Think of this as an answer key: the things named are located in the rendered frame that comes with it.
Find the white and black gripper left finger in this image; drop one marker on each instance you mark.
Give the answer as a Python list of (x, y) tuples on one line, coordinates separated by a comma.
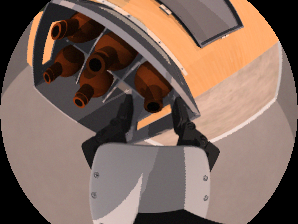
[(114, 132)]

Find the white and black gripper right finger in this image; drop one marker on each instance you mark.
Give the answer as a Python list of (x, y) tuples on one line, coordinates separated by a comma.
[(191, 136)]

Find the dark grey crate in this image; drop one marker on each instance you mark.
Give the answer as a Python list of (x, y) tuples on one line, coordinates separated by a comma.
[(99, 111)]

